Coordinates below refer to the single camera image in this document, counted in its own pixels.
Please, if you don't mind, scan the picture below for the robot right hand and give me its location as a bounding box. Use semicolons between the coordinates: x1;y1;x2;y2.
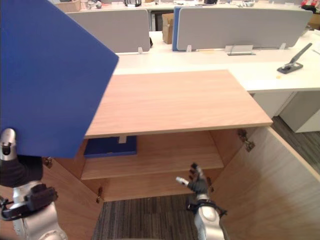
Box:
175;162;213;195

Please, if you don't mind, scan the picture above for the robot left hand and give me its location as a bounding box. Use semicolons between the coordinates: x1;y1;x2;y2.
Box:
0;128;44;188

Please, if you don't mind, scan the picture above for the wooden cabinet door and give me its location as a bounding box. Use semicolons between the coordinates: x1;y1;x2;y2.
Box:
209;125;320;240
0;157;102;240

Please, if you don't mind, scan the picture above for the wooden office cabinet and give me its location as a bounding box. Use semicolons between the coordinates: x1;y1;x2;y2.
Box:
41;69;274;203

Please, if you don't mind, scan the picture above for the white office desk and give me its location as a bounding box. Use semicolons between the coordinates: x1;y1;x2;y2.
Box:
113;29;320;134

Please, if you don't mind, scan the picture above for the black heavy-duty stapler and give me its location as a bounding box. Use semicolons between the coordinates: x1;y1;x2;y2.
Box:
276;42;313;75

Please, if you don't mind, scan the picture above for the blue divider panel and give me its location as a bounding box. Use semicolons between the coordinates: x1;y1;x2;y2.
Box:
171;6;181;52

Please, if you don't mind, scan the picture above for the cardboard box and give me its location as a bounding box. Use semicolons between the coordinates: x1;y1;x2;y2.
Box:
161;12;175;45

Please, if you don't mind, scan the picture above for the grey desk divider panel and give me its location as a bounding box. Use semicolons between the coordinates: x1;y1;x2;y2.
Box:
176;6;314;51
65;8;151;54

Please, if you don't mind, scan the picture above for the metal desk cable cover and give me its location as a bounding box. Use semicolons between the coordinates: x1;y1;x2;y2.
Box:
224;44;257;56

